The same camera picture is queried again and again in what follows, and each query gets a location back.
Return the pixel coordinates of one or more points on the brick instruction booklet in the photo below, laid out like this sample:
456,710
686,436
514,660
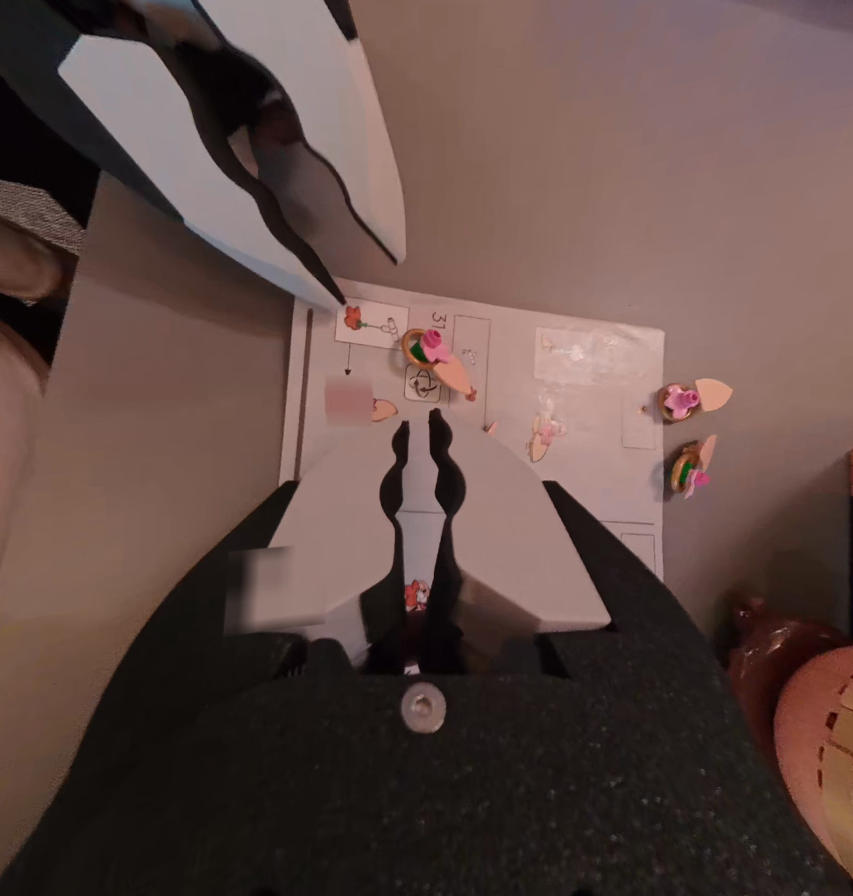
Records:
594,455

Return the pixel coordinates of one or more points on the grey desk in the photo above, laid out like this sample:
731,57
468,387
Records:
608,175

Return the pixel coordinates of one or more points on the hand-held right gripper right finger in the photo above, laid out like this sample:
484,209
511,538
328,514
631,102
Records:
517,546

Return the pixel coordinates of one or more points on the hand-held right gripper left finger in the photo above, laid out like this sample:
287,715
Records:
328,511

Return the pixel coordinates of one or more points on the pink flower brick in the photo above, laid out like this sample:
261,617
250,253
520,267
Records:
699,480

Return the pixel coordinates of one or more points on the person's left forearm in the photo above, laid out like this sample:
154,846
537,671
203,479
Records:
27,217

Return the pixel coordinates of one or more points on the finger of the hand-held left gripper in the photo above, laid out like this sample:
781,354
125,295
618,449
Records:
328,91
153,126

